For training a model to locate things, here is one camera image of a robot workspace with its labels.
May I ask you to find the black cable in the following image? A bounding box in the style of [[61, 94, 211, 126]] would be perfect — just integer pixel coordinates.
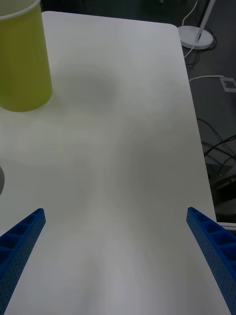
[[196, 118, 236, 160]]

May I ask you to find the yellow-green plastic bin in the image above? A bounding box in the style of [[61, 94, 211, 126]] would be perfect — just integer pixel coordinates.
[[0, 0, 53, 113]]

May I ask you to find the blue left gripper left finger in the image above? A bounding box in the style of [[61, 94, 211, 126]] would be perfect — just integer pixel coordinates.
[[0, 208, 46, 315]]

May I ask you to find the grey plastic bin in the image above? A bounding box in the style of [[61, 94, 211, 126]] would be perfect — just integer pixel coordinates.
[[0, 165, 5, 196]]

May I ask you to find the white cable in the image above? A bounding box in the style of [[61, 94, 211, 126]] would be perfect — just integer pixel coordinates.
[[181, 0, 199, 27], [188, 74, 226, 82]]

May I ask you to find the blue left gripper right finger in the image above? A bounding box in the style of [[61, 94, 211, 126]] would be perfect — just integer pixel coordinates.
[[186, 206, 236, 315]]

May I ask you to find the white stand with pole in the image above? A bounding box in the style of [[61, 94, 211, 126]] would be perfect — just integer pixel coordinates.
[[177, 0, 216, 50]]

